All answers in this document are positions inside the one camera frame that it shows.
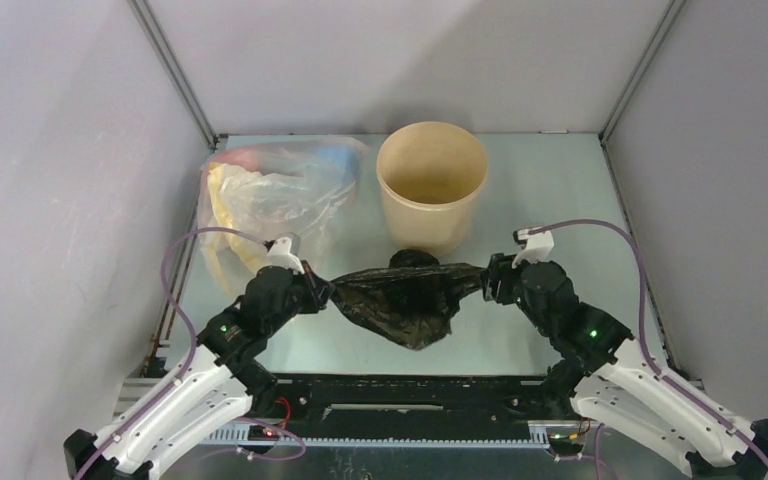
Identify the black trash bag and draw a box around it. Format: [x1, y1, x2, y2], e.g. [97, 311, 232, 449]
[331, 249, 485, 351]

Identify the clear plastic bag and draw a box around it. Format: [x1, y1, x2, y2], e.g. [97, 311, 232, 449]
[196, 136, 368, 298]

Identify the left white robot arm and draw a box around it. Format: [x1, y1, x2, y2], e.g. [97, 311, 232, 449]
[63, 263, 335, 479]

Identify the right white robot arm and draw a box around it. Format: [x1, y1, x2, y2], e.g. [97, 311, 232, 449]
[482, 253, 768, 479]

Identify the beige plastic trash bin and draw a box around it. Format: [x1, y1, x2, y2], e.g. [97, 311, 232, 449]
[375, 121, 489, 256]

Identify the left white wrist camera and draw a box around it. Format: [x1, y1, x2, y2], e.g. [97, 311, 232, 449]
[265, 233, 303, 273]

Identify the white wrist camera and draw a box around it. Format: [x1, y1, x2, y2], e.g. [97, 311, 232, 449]
[512, 227, 555, 268]
[265, 233, 303, 273]

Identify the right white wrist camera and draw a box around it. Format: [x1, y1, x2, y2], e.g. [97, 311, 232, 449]
[512, 227, 555, 268]

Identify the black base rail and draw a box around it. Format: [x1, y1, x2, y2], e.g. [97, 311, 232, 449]
[250, 373, 583, 444]

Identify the left aluminium frame post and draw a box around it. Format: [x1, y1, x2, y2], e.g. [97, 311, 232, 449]
[127, 0, 219, 150]

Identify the aluminium frame post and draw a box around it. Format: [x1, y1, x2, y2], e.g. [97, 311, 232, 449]
[599, 0, 689, 146]
[127, 0, 219, 150]

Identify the right aluminium frame post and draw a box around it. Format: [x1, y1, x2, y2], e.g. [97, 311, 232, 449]
[599, 0, 689, 146]

